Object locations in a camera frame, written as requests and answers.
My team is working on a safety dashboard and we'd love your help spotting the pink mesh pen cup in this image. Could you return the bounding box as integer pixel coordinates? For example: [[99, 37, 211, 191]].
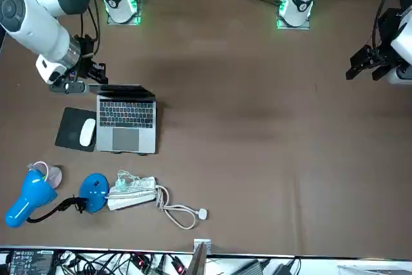
[[27, 160, 64, 189]]

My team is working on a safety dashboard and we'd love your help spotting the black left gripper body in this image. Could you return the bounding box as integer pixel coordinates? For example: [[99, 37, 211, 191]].
[[373, 7, 404, 67]]

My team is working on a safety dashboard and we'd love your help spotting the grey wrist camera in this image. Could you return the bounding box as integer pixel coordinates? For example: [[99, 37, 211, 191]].
[[48, 81, 89, 95]]

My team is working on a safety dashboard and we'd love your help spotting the white power strip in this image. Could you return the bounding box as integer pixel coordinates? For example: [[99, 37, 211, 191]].
[[106, 175, 158, 212]]

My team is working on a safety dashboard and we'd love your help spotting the white side bench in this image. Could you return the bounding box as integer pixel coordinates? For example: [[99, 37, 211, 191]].
[[0, 245, 412, 275]]

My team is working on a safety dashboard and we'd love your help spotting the black labelled power adapter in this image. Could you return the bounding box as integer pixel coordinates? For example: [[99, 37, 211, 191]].
[[5, 249, 55, 275]]

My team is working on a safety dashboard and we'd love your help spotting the aluminium frame post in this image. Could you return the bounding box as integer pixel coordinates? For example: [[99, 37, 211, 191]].
[[188, 238, 212, 275]]

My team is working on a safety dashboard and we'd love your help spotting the grey laptop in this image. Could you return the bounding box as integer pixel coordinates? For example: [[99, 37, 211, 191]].
[[95, 84, 159, 155]]

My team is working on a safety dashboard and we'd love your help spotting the white computer mouse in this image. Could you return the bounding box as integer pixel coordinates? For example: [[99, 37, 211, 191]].
[[79, 119, 97, 147]]

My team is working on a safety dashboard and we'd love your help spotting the black mouse pad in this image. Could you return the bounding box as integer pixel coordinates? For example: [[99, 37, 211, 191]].
[[54, 106, 98, 153]]

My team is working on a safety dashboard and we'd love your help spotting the white cable with plug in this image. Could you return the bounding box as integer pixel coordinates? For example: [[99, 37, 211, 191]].
[[155, 184, 209, 231]]

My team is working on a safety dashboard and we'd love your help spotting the black lamp cord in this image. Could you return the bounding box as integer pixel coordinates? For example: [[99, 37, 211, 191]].
[[72, 194, 88, 214]]

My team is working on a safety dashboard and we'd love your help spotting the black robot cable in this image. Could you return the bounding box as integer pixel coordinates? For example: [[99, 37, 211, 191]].
[[79, 0, 100, 59], [373, 0, 402, 53]]

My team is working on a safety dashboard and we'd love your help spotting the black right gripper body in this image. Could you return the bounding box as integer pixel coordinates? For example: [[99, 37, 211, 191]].
[[73, 34, 98, 81]]

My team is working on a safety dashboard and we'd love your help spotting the grey power adapter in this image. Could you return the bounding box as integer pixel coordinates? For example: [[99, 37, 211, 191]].
[[238, 258, 268, 275]]

